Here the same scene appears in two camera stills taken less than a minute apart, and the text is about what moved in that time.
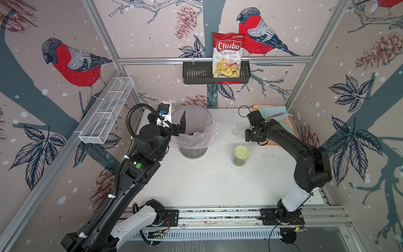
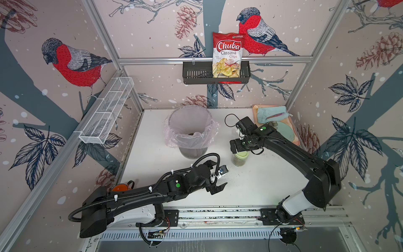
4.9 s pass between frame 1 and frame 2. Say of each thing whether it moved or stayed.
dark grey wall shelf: stayed
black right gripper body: moved
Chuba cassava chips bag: stayed
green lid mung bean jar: stayed
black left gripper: moved
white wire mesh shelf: stayed
